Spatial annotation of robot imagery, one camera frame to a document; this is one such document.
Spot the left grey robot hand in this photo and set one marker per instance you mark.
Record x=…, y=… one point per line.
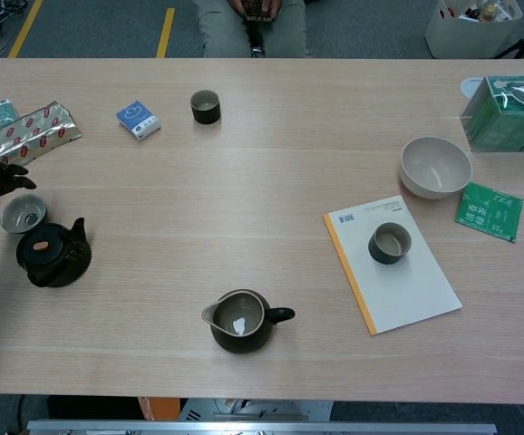
x=3, y=176

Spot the black teapot kettle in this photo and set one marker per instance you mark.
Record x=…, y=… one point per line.
x=53, y=260

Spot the dark cylindrical teacup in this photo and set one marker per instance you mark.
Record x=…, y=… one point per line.
x=205, y=118
x=382, y=257

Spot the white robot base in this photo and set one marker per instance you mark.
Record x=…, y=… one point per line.
x=253, y=410

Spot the small grey shallow cup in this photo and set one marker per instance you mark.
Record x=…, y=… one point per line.
x=15, y=215

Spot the gold foil bag red print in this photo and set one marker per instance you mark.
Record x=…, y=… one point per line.
x=35, y=133

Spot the blue tea bag packet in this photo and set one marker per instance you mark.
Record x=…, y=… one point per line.
x=137, y=118

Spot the seated person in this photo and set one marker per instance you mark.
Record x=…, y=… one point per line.
x=221, y=36

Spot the orange panel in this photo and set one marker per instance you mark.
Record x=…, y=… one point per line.
x=153, y=408

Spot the dark phone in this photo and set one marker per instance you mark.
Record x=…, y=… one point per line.
x=257, y=11

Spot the white notebook yellow spine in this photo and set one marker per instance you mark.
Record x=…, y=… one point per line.
x=402, y=294

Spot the large beige bowl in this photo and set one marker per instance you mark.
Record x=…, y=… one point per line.
x=434, y=170

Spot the white round table grommet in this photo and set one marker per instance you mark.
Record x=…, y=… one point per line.
x=469, y=85

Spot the white storage bin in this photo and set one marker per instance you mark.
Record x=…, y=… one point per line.
x=466, y=36

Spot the green tea sachet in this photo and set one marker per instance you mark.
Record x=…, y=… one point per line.
x=488, y=213

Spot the green tissue box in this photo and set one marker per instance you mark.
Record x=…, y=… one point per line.
x=507, y=127

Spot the aluminium rail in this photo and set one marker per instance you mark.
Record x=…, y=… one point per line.
x=262, y=428

